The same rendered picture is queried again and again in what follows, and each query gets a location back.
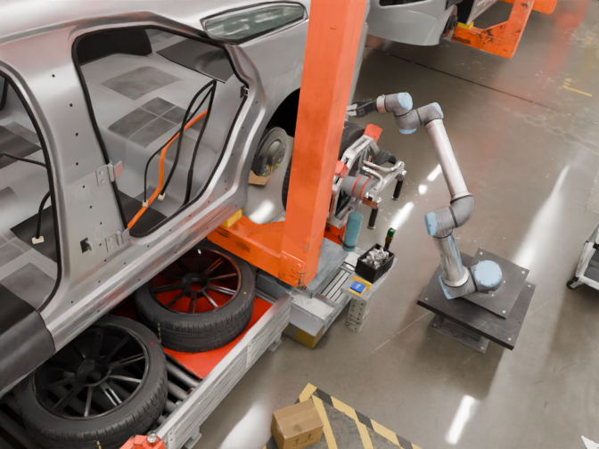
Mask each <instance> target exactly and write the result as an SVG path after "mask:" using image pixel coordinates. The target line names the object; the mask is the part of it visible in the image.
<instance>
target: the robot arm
mask: <svg viewBox="0 0 599 449"><path fill-rule="evenodd" d="M412 105H413V103H412V98H411V96H410V95H409V94H408V93H399V94H390V95H385V96H384V95H383V96H380V97H378V99H376V100H375V102H374V101H373V98H369V99H368V100H367V99H364V100H362V101H355V102H353V103H352V104H350V105H349V106H348V107H347V110H346V113H347V114H349V115H351V116H353V117H357V118H361V117H364V116H365V115H368V113H372V112H373V111H375V110H376V111H377V112H380V113H387V112H393V113H394V116H395V119H396V121H397V124H398V129H399V132H400V133H402V134H410V133H413V132H414V131H415V130H416V128H417V127H419V126H421V125H425V126H426V128H427V130H428V133H429V136H430V139H431V143H432V145H433V148H434V151H435V153H436V156H437V158H438V161H439V165H440V168H441V170H442V173H443V176H444V178H445V181H446V184H447V188H448V190H449V193H450V196H451V200H450V205H451V206H449V207H446V208H441V209H438V210H435V211H432V212H430V213H428V214H426V215H425V217H424V219H425V224H426V228H427V232H428V234H429V235H430V236H432V237H433V240H434V243H435V246H436V249H437V251H438V254H439V259H440V263H441V265H442V268H443V272H442V275H440V276H439V281H440V284H441V287H442V289H443V291H444V293H445V295H446V297H447V298H457V297H460V296H463V295H466V294H470V293H473V292H476V291H478V292H480V293H483V294H490V293H493V292H495V291H497V290H498V289H499V288H500V286H501V284H502V281H503V276H502V273H501V270H500V268H499V266H498V265H497V264H496V263H494V262H492V261H481V262H479V263H478V264H477V265H472V266H469V267H466V268H465V267H464V266H463V264H462V260H461V257H460V253H459V250H458V247H457V243H456V239H455V234H454V229H455V228H457V227H460V226H462V225H464V224H465V223H466V222H467V221H468V219H469V218H470V216H471V214H472V211H473V208H474V199H473V197H472V194H470V193H468V192H467V189H466V186H465V184H464V180H463V177H462V175H461V172H460V169H459V166H458V165H457V162H456V159H455V155H454V153H453V150H452V147H451V145H450V142H449V140H448V137H447V133H446V130H445V128H444V126H443V123H442V118H443V114H442V111H441V108H440V107H439V105H438V104H437V103H436V102H435V103H432V104H429V105H426V106H424V107H421V108H419V109H416V110H412V111H411V108H412ZM352 109H353V110H354V111H353V110H352ZM349 110H350V111H349Z"/></svg>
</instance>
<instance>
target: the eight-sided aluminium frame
mask: <svg viewBox="0 0 599 449"><path fill-rule="evenodd" d="M357 147H359V148H358V149H357V150H356V151H355V149H356V148H357ZM366 149H367V155H366V161H368V162H370V161H371V157H372V156H373V160H372V163H373V162H374V160H375V158H376V156H377V154H378V152H379V150H380V149H379V148H378V147H377V145H376V143H375V141H374V139H373V138H371V137H369V136H366V135H363V136H361V138H360V139H359V140H357V141H356V142H355V143H354V144H353V145H352V146H350V147H349V148H348V149H347V150H346V151H345V152H344V154H343V157H342V159H341V161H342V162H344V163H346V161H348V164H347V166H348V170H347V172H346V174H345V176H344V177H343V178H340V179H339V181H338V183H336V181H337V179H338V176H334V179H333V184H332V193H331V197H332V204H331V208H330V212H329V208H328V213H327V218H326V222H327V223H329V224H330V225H332V226H334V227H337V228H339V229H341V227H342V226H343V225H344V224H345V223H346V222H347V220H348V217H349V213H350V212H353V211H357V210H358V208H359V205H360V203H361V200H357V202H356V203H355V202H354V201H355V199H356V198H354V197H351V199H350V201H349V203H348V205H347V206H346V207H345V208H344V209H343V210H342V211H341V212H340V213H339V214H338V215H337V216H335V211H336V206H337V201H338V197H339V193H340V190H341V187H342V185H343V183H344V181H345V179H346V177H347V175H348V173H349V171H350V169H351V167H352V165H353V163H354V162H355V160H356V159H357V157H359V156H360V154H361V153H363V152H364V151H365V150H366ZM363 176H366V177H369V178H371V179H373V176H371V175H369V174H367V173H366V172H364V171H363ZM330 203H331V199H330ZM330 203H329V207H330ZM348 211H349V213H348V214H347V215H346V216H344V215H345V214H346V213H347V212H348ZM343 216H344V217H343ZM342 217H343V218H342ZM340 219H341V220H340Z"/></svg>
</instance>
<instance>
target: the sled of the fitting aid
mask: <svg viewBox="0 0 599 449"><path fill-rule="evenodd" d="M348 255H349V253H348V252H347V251H345V250H344V249H343V250H342V251H341V253H340V254H339V255H338V256H337V257H336V258H335V259H334V260H333V261H332V262H331V263H330V264H329V265H328V266H327V267H326V269H325V270H324V271H323V272H322V273H321V274H320V275H319V277H318V278H315V277H314V278H313V279H312V280H311V281H310V283H309V284H308V285H307V286H306V287H305V288H304V289H303V290H298V289H297V288H294V290H296V291H297V292H299V293H301V294H303V295H304V296H306V297H308V298H312V297H314V296H315V294H316V293H317V292H318V291H319V290H320V289H321V288H322V287H323V285H324V284H325V283H326V282H327V281H328V279H329V278H330V277H331V276H332V275H333V273H334V272H335V271H336V270H337V269H338V268H339V267H340V265H341V264H342V263H343V262H344V261H345V259H346V258H347V257H348Z"/></svg>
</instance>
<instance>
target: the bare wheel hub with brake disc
mask: <svg viewBox="0 0 599 449"><path fill-rule="evenodd" d="M286 146H287V134H286V132H285V130H283V129H281V128H280V127H275V128H273V129H271V130H270V131H269V132H268V133H267V134H266V135H265V136H264V138H263V139H262V141H261V143H260V145H259V147H258V150H257V153H256V156H255V158H257V159H259V157H260V156H261V155H262V154H266V155H267V162H266V163H265V165H268V168H267V171H266V173H265V174H264V175H262V174H259V173H257V172H256V173H257V174H258V175H259V176H263V177H266V176H270V175H271V174H270V168H271V166H272V173H273V172H274V171H275V170H276V169H277V165H276V164H278V165H280V163H281V162H282V161H283V158H284V155H285V150H286ZM279 151H282V152H283V158H282V159H281V160H280V161H277V160H276V156H277V154H278V152H279Z"/></svg>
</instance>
